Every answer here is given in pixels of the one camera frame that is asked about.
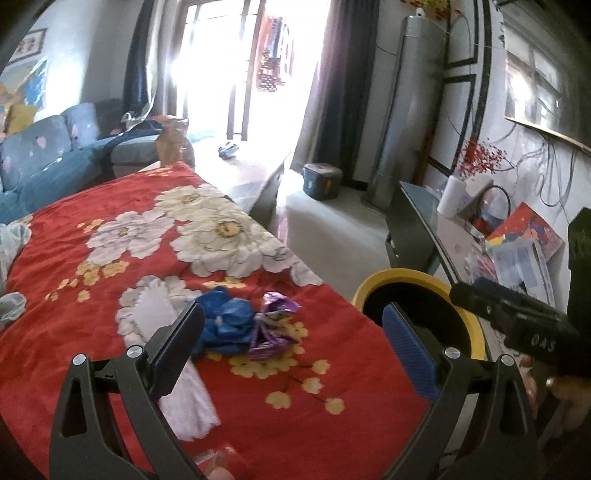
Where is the dark curtain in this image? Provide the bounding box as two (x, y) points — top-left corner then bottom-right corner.
(122, 0), (162, 116)
(293, 0), (382, 183)

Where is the purple foil wrapper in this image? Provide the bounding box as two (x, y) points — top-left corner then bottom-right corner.
(249, 292), (303, 363)

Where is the grey tower air conditioner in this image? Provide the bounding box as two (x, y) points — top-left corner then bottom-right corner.
(362, 14), (451, 210)

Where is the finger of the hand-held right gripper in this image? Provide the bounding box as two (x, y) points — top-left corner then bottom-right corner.
(449, 277), (512, 327)

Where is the red hanging ornament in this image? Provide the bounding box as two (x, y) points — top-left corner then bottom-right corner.
(256, 18), (296, 93)

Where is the grey blue printed packet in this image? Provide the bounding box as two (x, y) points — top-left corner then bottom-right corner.
(489, 240), (555, 301)

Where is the dark glass top cabinet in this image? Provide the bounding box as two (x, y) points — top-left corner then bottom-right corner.
(385, 181), (568, 324)

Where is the dark blue clothes pile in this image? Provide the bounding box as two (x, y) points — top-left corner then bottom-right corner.
(99, 115), (162, 148)

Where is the yellow rimmed black bin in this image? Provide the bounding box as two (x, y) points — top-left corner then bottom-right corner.
(352, 268), (488, 365)

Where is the white pleated paper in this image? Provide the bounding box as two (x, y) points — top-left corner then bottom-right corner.
(134, 282), (222, 441)

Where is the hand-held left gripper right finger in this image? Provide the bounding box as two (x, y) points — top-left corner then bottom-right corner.
(382, 302), (539, 480)

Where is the red berry branch decoration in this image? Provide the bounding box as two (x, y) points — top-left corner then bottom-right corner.
(455, 138), (509, 178)

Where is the red floral blanket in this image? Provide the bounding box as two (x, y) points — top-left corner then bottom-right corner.
(0, 161), (432, 480)

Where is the blue heart print sofa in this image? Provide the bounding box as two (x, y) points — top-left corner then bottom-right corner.
(0, 102), (162, 222)

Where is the yellow pillow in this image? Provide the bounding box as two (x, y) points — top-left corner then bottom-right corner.
(4, 104), (38, 134)

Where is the white paper towel roll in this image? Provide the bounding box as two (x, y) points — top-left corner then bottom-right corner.
(436, 175), (467, 217)

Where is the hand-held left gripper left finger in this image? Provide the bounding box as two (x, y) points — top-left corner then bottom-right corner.
(48, 302), (206, 480)

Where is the pale thin cloth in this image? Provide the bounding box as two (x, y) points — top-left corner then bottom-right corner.
(0, 222), (33, 324)

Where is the person's right hand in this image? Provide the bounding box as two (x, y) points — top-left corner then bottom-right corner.
(519, 353), (591, 441)

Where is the colourful wall map poster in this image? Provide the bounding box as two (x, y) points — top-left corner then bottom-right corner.
(0, 58), (49, 109)

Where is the blue plastic bag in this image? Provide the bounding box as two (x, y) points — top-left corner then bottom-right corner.
(187, 286), (257, 361)

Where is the framed wall picture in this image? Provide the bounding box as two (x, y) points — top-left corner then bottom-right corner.
(9, 28), (48, 63)

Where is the blue toolbox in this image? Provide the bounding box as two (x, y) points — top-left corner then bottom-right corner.
(302, 162), (345, 201)

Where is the window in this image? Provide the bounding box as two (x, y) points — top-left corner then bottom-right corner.
(503, 18), (591, 153)

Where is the orange cat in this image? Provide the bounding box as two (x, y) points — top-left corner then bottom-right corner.
(156, 117), (195, 169)

